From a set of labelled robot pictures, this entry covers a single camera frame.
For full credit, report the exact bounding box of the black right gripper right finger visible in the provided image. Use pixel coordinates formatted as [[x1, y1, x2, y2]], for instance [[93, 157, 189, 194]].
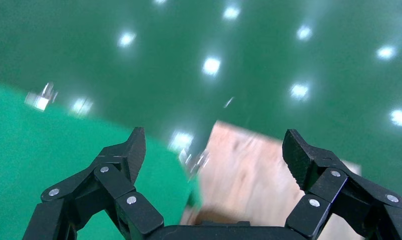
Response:
[[282, 129, 402, 240]]

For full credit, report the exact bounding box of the silver binder clip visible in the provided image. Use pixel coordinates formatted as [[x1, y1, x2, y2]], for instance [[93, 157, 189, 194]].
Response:
[[24, 82, 58, 112], [178, 148, 211, 182]]

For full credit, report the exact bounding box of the light wooden board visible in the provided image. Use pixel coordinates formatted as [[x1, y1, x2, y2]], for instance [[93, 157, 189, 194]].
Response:
[[181, 120, 363, 240]]

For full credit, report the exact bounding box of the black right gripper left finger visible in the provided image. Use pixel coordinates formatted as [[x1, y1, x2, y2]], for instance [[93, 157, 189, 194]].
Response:
[[22, 126, 164, 240]]

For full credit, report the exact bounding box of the large green table cloth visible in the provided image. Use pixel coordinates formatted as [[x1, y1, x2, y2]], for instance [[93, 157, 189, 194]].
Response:
[[0, 81, 201, 240]]

